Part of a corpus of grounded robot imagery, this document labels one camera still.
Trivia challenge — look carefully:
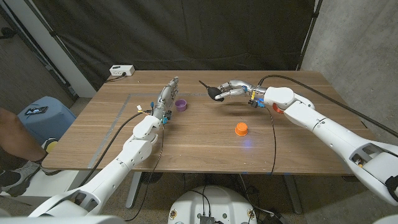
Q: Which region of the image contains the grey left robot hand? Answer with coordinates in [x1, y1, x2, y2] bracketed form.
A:
[150, 76, 180, 121]

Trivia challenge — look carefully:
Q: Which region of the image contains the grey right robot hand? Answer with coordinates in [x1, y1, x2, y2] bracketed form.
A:
[214, 79, 268, 102]

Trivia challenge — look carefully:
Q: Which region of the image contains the black rubber air blower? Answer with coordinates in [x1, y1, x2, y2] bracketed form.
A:
[198, 80, 225, 103]

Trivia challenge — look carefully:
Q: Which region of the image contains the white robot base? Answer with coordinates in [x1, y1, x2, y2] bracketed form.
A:
[167, 185, 258, 224]

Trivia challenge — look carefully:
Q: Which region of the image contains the purple plastic cup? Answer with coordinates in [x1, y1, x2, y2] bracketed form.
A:
[174, 98, 188, 112]

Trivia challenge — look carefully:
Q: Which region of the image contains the orange plastic cup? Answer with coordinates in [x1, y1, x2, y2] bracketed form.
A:
[234, 122, 249, 137]

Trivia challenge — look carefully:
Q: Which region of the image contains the white power strip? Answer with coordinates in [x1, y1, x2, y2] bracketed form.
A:
[109, 64, 136, 77]

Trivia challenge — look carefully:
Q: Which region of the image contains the black backdrop cloth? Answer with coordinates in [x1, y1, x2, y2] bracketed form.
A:
[30, 0, 317, 91]

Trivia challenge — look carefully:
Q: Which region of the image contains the black backdrop stand pole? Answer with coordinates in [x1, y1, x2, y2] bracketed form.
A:
[297, 0, 324, 71]

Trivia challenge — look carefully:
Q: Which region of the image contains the grey table leg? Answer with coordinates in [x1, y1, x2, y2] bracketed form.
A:
[282, 174, 303, 215]
[125, 172, 144, 209]

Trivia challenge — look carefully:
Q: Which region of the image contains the white pillar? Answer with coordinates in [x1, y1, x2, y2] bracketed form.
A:
[2, 0, 97, 99]

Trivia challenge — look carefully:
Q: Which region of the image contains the black power adapter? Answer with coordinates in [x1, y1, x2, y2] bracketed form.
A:
[262, 211, 290, 224]

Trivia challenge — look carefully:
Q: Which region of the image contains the white platform box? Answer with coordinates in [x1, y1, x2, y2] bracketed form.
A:
[0, 169, 81, 206]

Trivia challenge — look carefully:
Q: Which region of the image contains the person's bare leg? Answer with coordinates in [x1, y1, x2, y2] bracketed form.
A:
[0, 107, 47, 162]

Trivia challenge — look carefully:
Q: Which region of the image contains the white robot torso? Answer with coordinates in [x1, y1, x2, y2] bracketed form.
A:
[0, 213, 398, 224]

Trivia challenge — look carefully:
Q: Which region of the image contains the grey and black sneaker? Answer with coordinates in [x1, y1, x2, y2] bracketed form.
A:
[0, 161, 62, 197]

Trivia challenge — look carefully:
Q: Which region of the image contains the black power strip cord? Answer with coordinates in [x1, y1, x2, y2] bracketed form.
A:
[105, 73, 127, 83]

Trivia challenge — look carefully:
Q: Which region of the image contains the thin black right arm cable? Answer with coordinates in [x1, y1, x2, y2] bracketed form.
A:
[267, 107, 277, 175]

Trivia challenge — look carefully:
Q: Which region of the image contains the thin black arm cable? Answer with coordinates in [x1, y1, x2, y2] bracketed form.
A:
[124, 124, 165, 222]
[267, 107, 277, 175]

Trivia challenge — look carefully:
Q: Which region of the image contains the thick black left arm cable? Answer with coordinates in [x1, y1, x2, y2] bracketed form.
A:
[80, 110, 153, 187]

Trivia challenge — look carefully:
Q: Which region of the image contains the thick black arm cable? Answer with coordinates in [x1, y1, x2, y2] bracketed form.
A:
[257, 74, 398, 138]
[80, 110, 153, 187]

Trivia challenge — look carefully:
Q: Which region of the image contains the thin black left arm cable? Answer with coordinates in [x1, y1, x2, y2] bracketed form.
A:
[124, 124, 165, 222]

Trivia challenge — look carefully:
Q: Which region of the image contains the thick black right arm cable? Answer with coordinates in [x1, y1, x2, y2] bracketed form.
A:
[257, 74, 398, 138]

